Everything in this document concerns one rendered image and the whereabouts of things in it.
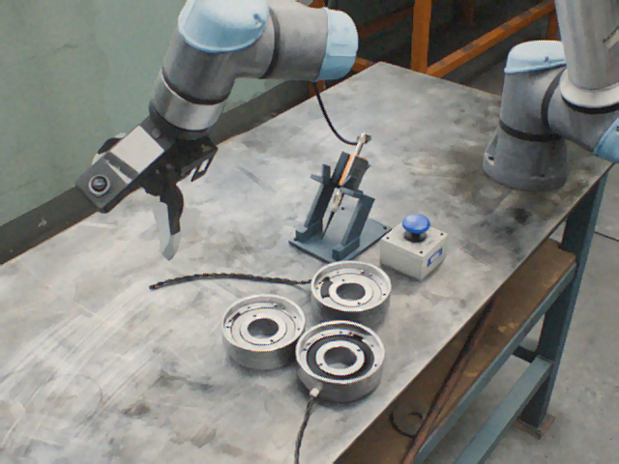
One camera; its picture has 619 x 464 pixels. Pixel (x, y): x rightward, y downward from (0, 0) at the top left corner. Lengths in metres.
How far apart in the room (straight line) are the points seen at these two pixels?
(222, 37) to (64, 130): 1.95
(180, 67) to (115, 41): 1.93
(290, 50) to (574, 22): 0.44
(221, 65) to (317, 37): 0.11
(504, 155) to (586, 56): 0.28
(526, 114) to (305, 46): 0.58
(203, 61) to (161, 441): 0.42
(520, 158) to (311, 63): 0.60
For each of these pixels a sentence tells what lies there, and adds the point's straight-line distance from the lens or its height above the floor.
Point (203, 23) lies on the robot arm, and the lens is 0.70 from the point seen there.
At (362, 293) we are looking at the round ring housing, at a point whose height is 0.82.
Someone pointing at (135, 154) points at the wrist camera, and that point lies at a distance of 0.81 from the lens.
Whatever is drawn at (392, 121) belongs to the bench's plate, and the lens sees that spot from 1.49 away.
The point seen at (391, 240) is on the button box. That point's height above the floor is 0.85.
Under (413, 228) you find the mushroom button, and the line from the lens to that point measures 1.05.
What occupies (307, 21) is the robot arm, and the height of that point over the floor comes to 1.21.
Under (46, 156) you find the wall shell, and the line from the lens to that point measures 2.61.
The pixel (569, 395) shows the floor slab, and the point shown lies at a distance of 2.08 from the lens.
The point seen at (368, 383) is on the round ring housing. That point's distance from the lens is 0.87.
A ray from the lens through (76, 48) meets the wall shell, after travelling 2.57.
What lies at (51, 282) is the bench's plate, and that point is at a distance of 1.12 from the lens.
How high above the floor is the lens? 1.46
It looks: 35 degrees down
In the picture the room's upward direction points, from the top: 1 degrees counter-clockwise
